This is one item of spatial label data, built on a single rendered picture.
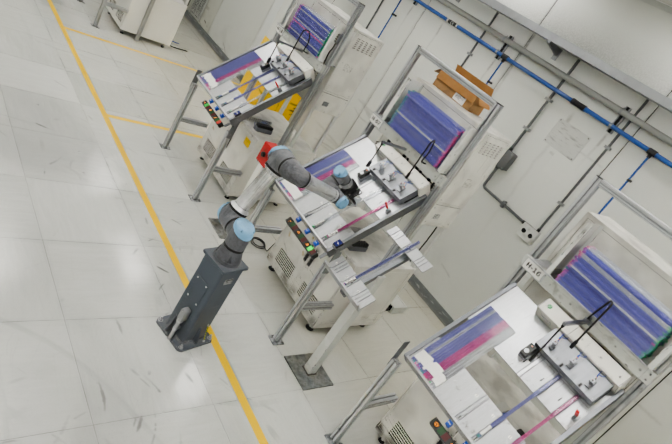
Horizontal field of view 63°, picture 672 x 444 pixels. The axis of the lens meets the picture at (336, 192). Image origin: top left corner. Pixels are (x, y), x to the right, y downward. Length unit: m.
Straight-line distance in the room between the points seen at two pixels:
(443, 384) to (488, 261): 2.17
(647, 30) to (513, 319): 2.56
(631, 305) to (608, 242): 0.38
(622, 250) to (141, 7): 5.85
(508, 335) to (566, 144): 2.12
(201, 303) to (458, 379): 1.35
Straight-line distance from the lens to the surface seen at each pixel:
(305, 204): 3.42
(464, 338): 2.87
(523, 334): 2.93
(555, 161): 4.63
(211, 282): 2.92
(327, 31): 4.27
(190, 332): 3.13
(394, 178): 3.41
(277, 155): 2.79
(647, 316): 2.79
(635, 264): 3.00
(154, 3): 7.21
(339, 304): 3.68
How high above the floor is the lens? 2.13
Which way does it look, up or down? 21 degrees down
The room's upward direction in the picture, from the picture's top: 33 degrees clockwise
